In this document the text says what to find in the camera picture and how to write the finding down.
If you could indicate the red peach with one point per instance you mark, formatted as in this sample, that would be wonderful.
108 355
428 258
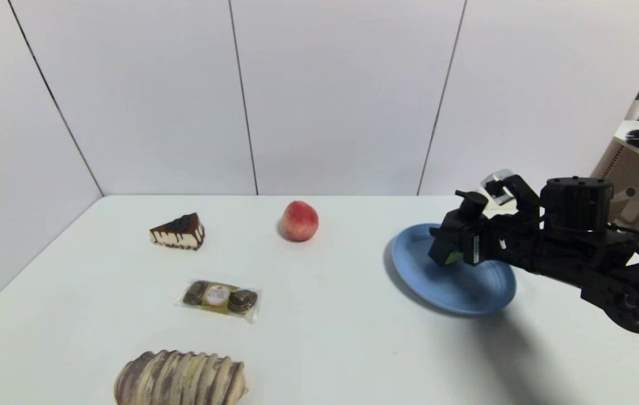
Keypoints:
300 222

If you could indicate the chocolate candy pack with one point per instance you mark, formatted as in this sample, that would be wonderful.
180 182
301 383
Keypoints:
219 298

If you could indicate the striped bread loaf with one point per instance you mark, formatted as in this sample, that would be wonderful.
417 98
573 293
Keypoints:
179 379

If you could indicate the blue plastic plate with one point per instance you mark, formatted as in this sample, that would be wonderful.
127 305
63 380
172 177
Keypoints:
466 292

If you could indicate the chocolate cake slice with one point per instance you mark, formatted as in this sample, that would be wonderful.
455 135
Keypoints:
179 232

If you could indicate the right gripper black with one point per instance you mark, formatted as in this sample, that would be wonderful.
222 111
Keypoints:
472 248

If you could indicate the beige perforated panel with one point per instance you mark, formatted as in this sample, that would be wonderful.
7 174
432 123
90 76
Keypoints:
623 166

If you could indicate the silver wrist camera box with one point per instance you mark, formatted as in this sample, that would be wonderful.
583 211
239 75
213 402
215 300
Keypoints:
498 187

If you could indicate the black pump bottle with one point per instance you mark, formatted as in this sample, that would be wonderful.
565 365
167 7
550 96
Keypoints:
470 205

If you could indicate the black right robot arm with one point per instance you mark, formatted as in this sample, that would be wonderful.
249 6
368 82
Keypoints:
623 292

